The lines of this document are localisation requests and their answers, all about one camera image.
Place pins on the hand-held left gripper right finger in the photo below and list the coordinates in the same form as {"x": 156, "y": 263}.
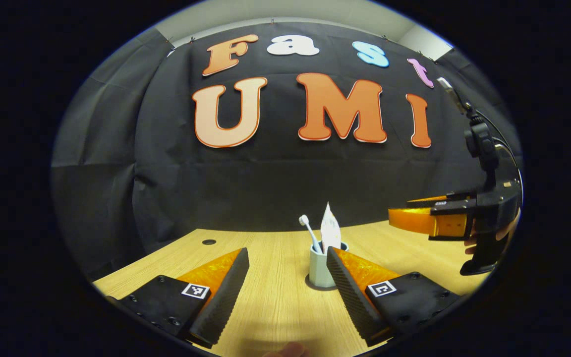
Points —
{"x": 350, "y": 297}

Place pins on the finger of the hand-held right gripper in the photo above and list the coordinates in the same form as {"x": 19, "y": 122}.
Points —
{"x": 456, "y": 198}
{"x": 451, "y": 211}

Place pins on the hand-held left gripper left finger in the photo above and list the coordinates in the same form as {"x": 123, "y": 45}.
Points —
{"x": 226, "y": 292}

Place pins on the round dark brown coaster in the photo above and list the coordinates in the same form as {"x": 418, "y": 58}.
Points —
{"x": 309, "y": 286}

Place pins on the white toothpaste tube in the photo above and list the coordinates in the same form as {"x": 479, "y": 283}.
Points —
{"x": 330, "y": 230}

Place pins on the white toothbrush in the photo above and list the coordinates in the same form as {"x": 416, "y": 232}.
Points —
{"x": 309, "y": 230}

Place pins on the wooden desktop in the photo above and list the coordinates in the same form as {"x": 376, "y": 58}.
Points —
{"x": 275, "y": 263}

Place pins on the black backdrop cloth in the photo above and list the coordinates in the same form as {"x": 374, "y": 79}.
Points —
{"x": 265, "y": 183}

